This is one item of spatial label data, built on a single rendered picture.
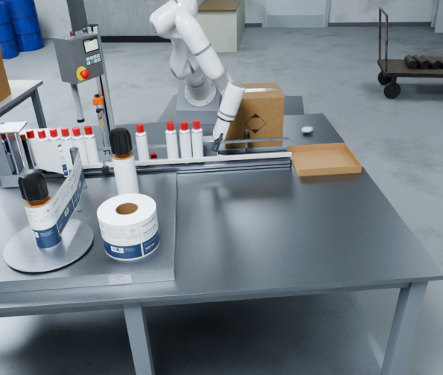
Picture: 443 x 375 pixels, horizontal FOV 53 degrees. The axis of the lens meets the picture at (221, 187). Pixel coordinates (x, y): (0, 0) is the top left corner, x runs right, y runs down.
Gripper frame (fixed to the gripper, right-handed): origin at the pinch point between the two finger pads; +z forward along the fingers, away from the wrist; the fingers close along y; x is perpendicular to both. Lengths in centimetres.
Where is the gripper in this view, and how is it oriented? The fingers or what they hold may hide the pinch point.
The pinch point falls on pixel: (215, 146)
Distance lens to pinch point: 212.7
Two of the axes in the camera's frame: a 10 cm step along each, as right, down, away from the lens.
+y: 0.7, 5.0, -8.6
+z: -3.2, 8.3, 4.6
